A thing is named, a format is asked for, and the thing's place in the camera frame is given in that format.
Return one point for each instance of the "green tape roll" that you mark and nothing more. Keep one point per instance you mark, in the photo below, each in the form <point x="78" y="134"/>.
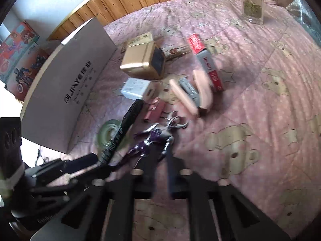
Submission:
<point x="107" y="132"/>

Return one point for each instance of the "clear glass tube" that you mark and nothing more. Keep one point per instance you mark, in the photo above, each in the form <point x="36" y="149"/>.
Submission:
<point x="172" y="52"/>

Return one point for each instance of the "purple silver action figure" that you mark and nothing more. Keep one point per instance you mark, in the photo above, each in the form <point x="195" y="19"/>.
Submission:
<point x="159" y="134"/>

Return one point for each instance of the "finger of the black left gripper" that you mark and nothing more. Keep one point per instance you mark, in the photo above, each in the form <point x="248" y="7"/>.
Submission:
<point x="72" y="166"/>

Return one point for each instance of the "pink binder clip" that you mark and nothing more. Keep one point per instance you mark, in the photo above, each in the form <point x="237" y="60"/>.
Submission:
<point x="154" y="110"/>

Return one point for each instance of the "pink bear quilt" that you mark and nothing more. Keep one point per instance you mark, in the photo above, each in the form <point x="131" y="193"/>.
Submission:
<point x="263" y="131"/>

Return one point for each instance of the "gold tin box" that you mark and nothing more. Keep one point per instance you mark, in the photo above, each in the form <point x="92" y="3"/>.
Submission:
<point x="143" y="58"/>

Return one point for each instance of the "red white medicine box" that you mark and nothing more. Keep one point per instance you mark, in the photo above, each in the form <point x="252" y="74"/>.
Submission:
<point x="204" y="57"/>

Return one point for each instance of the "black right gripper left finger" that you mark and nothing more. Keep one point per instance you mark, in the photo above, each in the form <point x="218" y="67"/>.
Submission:
<point x="139" y="183"/>

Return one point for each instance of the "colourful toy box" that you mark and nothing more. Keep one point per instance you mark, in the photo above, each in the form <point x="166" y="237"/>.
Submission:
<point x="21" y="60"/>

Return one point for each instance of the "glass jar with tea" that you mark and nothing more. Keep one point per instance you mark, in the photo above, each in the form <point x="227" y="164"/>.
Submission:
<point x="253" y="11"/>

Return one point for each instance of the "white power adapter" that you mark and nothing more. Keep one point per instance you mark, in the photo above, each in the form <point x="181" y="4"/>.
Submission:
<point x="135" y="88"/>

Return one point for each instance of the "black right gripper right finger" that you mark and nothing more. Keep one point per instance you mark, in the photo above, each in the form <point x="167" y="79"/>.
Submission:
<point x="184" y="183"/>

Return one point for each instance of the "white cardboard box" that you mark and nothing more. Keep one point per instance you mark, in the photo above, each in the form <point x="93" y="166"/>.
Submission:
<point x="62" y="85"/>

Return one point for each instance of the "black marker pen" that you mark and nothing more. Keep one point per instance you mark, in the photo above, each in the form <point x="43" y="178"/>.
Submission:
<point x="127" y="121"/>

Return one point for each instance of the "bubble wrap sheet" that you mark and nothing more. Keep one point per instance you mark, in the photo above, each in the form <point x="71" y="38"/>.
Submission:
<point x="301" y="11"/>

